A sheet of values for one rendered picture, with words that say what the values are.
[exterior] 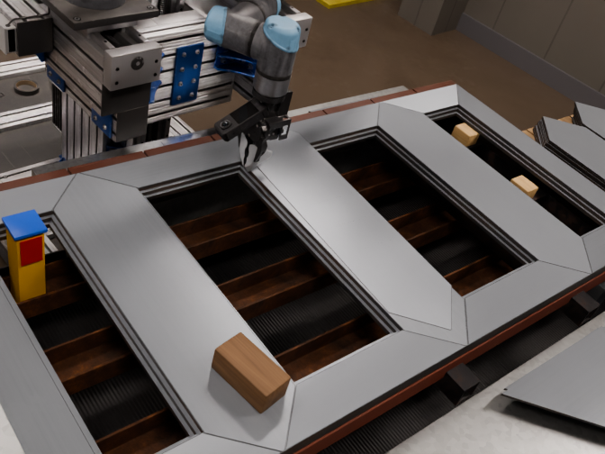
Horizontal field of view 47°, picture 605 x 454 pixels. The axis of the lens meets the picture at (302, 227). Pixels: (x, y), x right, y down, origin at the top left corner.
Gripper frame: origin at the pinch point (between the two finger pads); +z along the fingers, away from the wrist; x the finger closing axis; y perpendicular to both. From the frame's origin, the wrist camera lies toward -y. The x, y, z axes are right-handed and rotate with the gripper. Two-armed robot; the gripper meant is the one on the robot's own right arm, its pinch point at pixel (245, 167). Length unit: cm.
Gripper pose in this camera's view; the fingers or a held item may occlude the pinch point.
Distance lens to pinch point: 159.8
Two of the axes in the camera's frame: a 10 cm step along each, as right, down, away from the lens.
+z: -2.2, 7.4, 6.4
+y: 7.7, -2.7, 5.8
